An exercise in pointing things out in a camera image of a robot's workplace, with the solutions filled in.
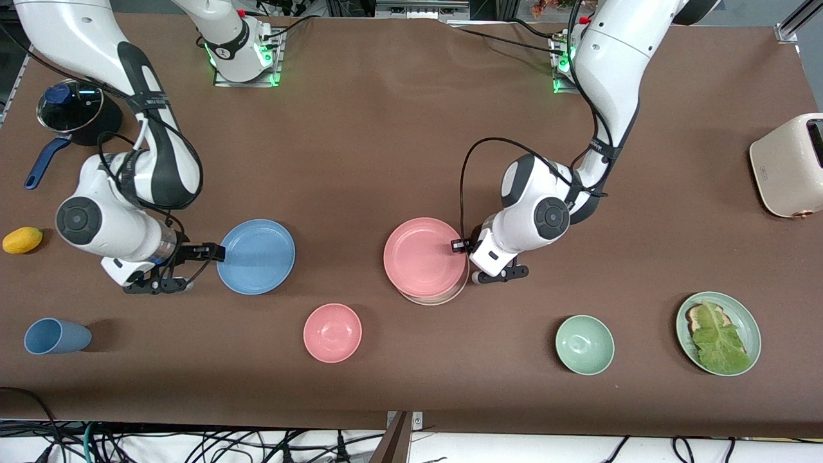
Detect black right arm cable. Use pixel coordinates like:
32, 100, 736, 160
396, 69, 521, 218
96, 77, 205, 284

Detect blue plastic cup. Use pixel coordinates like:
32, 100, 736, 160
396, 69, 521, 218
24, 318, 93, 356

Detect small pink bowl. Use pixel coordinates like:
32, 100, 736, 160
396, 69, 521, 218
303, 304, 363, 363

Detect black cables on table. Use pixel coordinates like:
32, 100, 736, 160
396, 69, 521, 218
450, 18, 570, 59

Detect green lettuce leaf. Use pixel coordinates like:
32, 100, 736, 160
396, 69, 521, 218
691, 300, 750, 375

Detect green plate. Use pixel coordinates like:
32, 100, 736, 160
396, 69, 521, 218
675, 291, 762, 377

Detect beige plate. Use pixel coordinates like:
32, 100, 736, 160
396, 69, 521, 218
397, 273, 469, 306

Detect toasted bread slice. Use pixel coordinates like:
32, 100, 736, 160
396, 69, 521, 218
685, 304, 728, 335

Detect beige toaster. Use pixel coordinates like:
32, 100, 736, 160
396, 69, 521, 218
749, 113, 823, 219

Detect orange background objects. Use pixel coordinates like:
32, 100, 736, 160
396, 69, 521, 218
530, 0, 599, 18

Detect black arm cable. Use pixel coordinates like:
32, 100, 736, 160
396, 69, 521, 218
459, 0, 618, 242
96, 77, 205, 284

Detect blue plate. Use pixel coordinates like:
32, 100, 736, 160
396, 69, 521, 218
216, 219, 296, 296

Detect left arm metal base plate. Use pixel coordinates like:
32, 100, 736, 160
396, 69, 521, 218
550, 35, 583, 95

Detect blue-handled saucepan with glass lid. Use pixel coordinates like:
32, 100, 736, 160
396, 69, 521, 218
24, 78, 123, 191

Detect pink plate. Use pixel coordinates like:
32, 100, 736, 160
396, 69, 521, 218
383, 217, 469, 298

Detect black looping floor cable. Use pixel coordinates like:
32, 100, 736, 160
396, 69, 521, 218
0, 386, 65, 463

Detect small green bowl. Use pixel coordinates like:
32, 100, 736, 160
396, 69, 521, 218
555, 314, 615, 376

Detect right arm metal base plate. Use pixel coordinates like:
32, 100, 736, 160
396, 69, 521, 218
213, 29, 282, 88

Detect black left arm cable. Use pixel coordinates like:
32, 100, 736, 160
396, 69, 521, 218
459, 0, 618, 242

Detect grey equipment box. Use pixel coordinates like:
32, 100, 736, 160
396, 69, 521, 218
375, 0, 471, 21

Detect yellow lemon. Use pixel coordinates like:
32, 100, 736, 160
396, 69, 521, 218
2, 226, 44, 255

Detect dark angled bar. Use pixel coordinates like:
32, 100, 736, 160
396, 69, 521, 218
369, 412, 412, 463

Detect aluminium frame profile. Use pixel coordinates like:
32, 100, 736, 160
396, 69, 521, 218
775, 0, 823, 43

